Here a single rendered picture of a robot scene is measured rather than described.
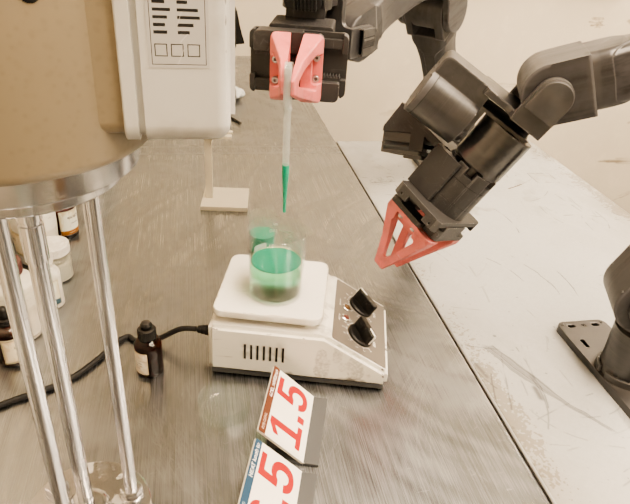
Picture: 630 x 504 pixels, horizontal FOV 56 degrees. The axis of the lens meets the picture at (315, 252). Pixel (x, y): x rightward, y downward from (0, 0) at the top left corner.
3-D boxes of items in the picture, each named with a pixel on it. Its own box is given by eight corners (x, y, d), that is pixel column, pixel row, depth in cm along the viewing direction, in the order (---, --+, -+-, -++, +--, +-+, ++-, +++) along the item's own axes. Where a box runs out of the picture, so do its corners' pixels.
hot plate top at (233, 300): (329, 268, 74) (330, 262, 73) (322, 327, 64) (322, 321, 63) (233, 258, 74) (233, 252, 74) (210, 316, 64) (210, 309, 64)
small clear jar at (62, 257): (71, 285, 81) (65, 251, 78) (35, 286, 80) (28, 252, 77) (77, 266, 85) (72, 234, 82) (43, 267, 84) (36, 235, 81)
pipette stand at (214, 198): (249, 192, 109) (250, 124, 103) (247, 212, 103) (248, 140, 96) (205, 190, 109) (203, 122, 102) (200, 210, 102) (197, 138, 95)
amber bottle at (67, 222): (49, 236, 91) (39, 183, 87) (65, 226, 94) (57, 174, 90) (68, 242, 90) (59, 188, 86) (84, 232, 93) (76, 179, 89)
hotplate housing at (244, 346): (383, 322, 78) (391, 271, 74) (385, 393, 67) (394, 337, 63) (215, 305, 79) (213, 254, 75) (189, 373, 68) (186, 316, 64)
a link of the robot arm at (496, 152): (440, 157, 60) (487, 102, 57) (440, 141, 65) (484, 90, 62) (492, 197, 61) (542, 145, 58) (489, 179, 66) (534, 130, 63)
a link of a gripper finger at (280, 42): (338, 53, 53) (343, 31, 61) (258, 47, 53) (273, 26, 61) (333, 127, 56) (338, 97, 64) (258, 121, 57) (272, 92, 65)
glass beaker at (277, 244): (241, 307, 65) (241, 239, 61) (252, 276, 71) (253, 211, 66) (304, 315, 65) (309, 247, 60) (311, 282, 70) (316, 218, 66)
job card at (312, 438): (327, 401, 65) (330, 372, 63) (318, 467, 58) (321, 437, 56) (271, 393, 66) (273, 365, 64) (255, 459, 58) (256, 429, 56)
